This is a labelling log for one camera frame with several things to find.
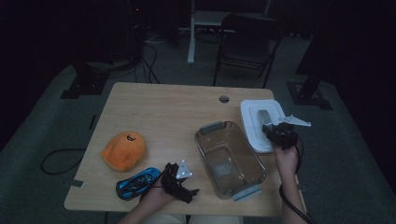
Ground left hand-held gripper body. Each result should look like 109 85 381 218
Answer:
160 159 193 200

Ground dark computer tower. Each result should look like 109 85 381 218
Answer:
125 0 146 63

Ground white desk frame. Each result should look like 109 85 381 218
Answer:
187 0 272 65

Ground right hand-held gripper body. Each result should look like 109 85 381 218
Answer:
264 114 312 151

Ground white container lid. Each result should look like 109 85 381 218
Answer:
239 98 288 154

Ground blue toy car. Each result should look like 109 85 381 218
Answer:
115 166 162 202

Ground orange plush toy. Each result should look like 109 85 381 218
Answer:
100 131 148 173

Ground black floor cables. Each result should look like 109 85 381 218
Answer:
134 43 162 85

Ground black looped floor cable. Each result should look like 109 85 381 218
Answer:
40 148 87 175

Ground clear plastic container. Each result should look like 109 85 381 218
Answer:
194 120 268 203

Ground black stand with base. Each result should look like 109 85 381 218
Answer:
60 62 110 101
286 0 333 111

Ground black folding chair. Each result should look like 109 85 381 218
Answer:
213 13 286 90

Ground person's left hand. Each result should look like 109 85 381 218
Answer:
141 183 178 210

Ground person's right hand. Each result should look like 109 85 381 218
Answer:
273 146 299 183

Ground right hand-held gripper cable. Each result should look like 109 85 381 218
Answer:
278 136 316 224

